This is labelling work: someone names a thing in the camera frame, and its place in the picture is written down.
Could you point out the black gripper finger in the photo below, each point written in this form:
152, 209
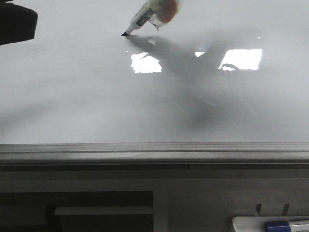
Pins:
17, 23

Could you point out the black whiteboard marker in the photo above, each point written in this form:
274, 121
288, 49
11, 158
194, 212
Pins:
157, 12

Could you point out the white whiteboard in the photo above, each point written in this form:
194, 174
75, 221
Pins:
220, 71

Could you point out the white shelf bar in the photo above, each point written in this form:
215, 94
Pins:
105, 210

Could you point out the left black tray hook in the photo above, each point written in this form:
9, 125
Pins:
258, 209

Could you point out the black tray hook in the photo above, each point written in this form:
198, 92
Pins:
258, 209
285, 210

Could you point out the white marker tray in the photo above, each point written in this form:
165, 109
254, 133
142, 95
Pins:
256, 224

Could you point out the right black tray hook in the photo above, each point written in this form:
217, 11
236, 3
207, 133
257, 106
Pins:
285, 210

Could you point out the blue capped marker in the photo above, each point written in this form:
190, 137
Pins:
287, 226

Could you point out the grey aluminium whiteboard frame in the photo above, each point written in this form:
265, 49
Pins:
154, 153

